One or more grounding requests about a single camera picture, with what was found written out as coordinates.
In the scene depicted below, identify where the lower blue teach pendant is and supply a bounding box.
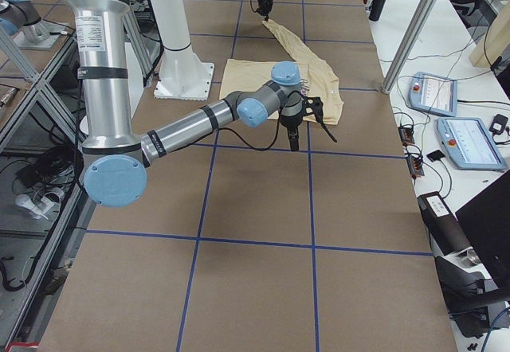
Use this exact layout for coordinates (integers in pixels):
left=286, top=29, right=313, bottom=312
left=436, top=117, right=507, bottom=170

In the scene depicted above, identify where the aluminium frame post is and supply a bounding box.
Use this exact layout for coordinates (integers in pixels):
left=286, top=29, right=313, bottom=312
left=380, top=0, right=437, bottom=95

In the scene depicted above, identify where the black box with label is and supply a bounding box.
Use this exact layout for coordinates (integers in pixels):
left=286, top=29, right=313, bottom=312
left=417, top=192, right=471, bottom=255

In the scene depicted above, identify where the wooden board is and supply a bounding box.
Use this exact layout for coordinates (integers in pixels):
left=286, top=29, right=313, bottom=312
left=469, top=0, right=509, bottom=68

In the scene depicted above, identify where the black monitor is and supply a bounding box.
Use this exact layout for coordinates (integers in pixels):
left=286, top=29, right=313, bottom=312
left=456, top=172, right=509, bottom=287

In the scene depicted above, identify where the blue teach pendant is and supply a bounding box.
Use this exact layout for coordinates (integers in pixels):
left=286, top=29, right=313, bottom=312
left=436, top=117, right=507, bottom=170
left=408, top=72, right=457, bottom=117

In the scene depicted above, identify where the small black power adapter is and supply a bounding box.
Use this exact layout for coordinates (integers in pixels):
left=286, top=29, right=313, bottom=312
left=489, top=114, right=508, bottom=135

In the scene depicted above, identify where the beige long-sleeve printed shirt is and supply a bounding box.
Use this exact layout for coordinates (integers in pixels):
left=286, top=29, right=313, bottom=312
left=219, top=19, right=343, bottom=125

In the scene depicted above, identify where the white camera stand pillar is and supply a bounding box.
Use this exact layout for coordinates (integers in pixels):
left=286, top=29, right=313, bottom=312
left=150, top=0, right=214, bottom=101

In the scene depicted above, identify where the upper blue teach pendant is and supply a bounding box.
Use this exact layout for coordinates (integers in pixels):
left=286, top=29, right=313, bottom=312
left=408, top=72, right=457, bottom=117

